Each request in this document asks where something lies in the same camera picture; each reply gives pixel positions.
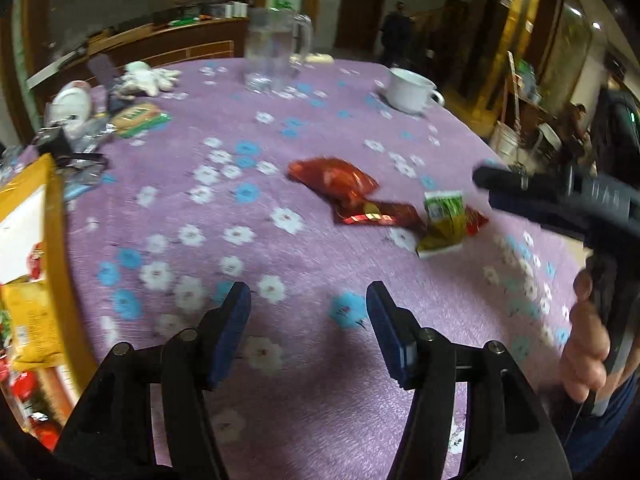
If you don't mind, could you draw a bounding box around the dark red snack packet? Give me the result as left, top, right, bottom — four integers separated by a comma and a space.
332, 199, 426, 228

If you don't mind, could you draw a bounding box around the gold yellow snack packet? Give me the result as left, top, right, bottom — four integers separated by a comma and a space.
0, 277, 68, 366

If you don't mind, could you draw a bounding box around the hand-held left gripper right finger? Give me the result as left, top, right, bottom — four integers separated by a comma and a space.
366, 281, 573, 480

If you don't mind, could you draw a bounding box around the green snack packet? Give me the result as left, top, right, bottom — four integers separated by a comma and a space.
416, 189, 468, 259

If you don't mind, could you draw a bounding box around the pale blue plastic packet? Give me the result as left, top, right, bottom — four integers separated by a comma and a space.
62, 165, 108, 201

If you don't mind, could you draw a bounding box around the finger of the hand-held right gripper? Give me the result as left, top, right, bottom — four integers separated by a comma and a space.
474, 166, 568, 196
490, 192, 588, 235

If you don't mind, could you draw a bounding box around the clear plastic wrapper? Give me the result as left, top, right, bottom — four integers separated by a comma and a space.
75, 115, 118, 153

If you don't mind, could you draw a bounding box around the wooden counter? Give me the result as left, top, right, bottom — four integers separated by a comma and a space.
27, 17, 251, 91

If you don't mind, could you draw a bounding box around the white round container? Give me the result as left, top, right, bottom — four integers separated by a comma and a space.
45, 81, 93, 126

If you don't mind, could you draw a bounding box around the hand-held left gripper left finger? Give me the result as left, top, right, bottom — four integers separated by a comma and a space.
52, 281, 252, 480

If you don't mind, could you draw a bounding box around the green biscuit packet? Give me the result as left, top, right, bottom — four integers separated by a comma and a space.
111, 103, 172, 138

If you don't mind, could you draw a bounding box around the bright red shiny packet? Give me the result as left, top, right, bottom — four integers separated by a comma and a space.
287, 156, 381, 206

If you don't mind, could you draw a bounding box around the person's right hand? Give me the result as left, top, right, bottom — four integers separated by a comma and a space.
559, 270, 609, 402

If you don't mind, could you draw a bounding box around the glass mug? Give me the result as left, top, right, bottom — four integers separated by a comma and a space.
243, 7, 313, 93

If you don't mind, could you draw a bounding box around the brown wooden door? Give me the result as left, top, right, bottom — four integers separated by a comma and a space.
334, 0, 391, 53

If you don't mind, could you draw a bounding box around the white ceramic cup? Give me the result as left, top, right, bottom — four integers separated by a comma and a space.
385, 67, 446, 114

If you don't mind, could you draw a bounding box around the purple floral tablecloth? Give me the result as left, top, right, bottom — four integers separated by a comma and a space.
60, 57, 586, 480

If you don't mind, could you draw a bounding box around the black binder clip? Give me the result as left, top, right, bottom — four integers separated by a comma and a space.
35, 127, 73, 158

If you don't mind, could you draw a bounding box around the yellow cardboard box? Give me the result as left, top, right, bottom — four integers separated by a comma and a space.
0, 154, 98, 456

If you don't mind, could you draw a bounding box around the white plush toy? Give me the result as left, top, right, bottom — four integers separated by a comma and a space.
120, 61, 182, 97

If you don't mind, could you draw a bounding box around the small purple stand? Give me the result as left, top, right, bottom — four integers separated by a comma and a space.
87, 54, 118, 86

